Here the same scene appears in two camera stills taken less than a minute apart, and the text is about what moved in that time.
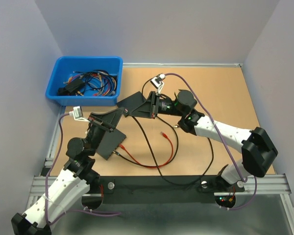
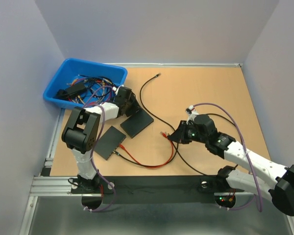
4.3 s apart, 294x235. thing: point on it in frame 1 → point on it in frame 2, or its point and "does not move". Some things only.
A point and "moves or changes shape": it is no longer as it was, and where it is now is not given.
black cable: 161,175 → 181,153
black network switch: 131,103 moves or changes shape
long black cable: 167,122 does not move
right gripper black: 144,109 → 181,131
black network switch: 111,141 does not move
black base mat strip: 160,189 does not move
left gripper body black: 100,125 → 132,106
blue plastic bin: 65,65 moves or changes shape
